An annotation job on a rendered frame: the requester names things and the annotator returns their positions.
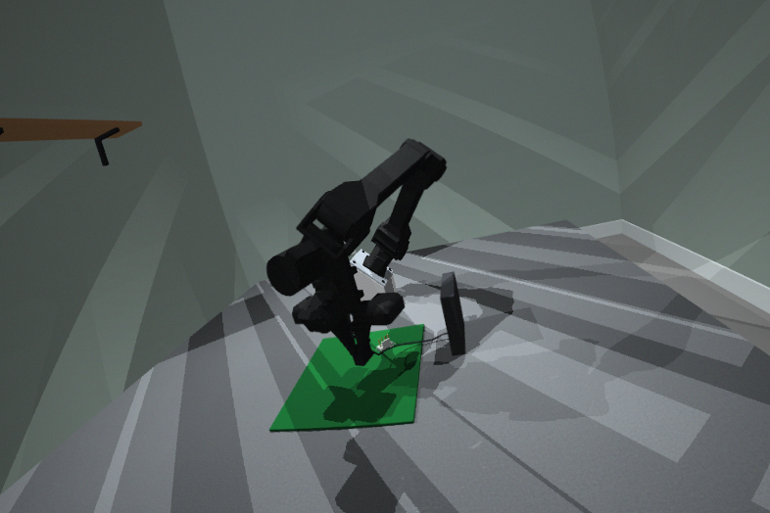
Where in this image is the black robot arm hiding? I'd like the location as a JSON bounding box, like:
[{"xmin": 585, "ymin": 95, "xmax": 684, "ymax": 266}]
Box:
[{"xmin": 266, "ymin": 138, "xmax": 447, "ymax": 334}]

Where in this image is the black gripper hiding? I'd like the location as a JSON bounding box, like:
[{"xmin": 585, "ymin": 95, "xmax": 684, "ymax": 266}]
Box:
[{"xmin": 292, "ymin": 264, "xmax": 405, "ymax": 355}]

